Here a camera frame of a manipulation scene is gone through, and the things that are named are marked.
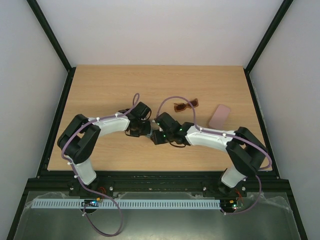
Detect brown rectangular sunglasses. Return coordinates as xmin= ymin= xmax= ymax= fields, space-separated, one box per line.
xmin=174 ymin=98 xmax=199 ymax=113

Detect pink glasses case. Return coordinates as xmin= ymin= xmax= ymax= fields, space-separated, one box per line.
xmin=208 ymin=104 xmax=231 ymax=130

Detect blue cleaning cloth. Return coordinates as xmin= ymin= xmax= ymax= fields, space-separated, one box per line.
xmin=146 ymin=132 xmax=153 ymax=139

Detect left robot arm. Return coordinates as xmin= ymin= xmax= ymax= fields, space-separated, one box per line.
xmin=57 ymin=102 xmax=152 ymax=186

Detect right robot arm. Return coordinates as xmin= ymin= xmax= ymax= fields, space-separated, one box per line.
xmin=150 ymin=112 xmax=268 ymax=196

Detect metal floor plate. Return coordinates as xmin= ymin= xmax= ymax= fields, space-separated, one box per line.
xmin=14 ymin=192 xmax=300 ymax=240

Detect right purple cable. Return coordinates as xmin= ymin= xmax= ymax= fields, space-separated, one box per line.
xmin=156 ymin=96 xmax=273 ymax=216

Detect purple cable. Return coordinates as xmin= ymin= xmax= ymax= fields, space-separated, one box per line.
xmin=156 ymin=96 xmax=273 ymax=216
xmin=61 ymin=93 xmax=125 ymax=237

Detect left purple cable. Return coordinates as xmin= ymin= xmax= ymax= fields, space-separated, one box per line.
xmin=61 ymin=93 xmax=125 ymax=237

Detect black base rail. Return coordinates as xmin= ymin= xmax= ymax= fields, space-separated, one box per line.
xmin=23 ymin=171 xmax=293 ymax=196

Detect light blue cable duct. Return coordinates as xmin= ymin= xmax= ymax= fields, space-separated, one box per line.
xmin=31 ymin=198 xmax=221 ymax=210

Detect left black frame post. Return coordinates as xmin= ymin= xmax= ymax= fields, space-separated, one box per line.
xmin=25 ymin=0 xmax=75 ymax=73

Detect black frame post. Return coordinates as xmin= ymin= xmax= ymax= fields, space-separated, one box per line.
xmin=25 ymin=0 xmax=75 ymax=73
xmin=244 ymin=0 xmax=295 ymax=73

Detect right black frame post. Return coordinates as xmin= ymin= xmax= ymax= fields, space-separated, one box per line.
xmin=244 ymin=0 xmax=295 ymax=73

